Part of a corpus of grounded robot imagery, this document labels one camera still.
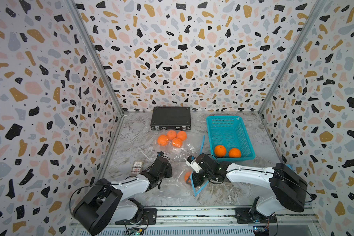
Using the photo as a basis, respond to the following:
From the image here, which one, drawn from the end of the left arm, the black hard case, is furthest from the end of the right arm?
the black hard case

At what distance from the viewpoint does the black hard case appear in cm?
108

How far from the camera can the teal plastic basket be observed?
919 millimetres
